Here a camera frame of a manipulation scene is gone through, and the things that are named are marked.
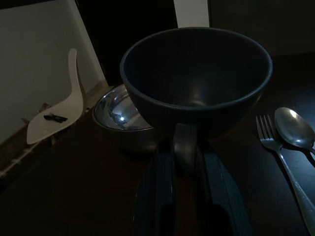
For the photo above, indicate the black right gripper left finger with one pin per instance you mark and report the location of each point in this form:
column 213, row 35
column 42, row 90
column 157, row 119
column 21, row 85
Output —
column 157, row 196

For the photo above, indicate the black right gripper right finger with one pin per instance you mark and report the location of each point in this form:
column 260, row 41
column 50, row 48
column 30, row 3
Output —
column 221, row 196

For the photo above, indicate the dark blue ceramic mug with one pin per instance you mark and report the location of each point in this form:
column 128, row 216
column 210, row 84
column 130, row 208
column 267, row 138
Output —
column 197, row 73

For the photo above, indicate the silver metal fork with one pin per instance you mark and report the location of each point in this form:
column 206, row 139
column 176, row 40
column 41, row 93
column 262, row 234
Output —
column 280, row 157

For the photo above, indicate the shiny steel bowl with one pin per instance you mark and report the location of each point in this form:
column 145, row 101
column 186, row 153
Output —
column 118, row 113

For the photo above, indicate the silver metal spoon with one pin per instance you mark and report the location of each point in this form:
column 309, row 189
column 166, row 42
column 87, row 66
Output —
column 292, row 127

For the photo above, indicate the white moulded chair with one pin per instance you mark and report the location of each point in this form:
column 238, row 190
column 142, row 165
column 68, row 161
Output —
column 61, row 110

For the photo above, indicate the small black object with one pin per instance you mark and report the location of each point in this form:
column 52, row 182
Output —
column 55, row 117

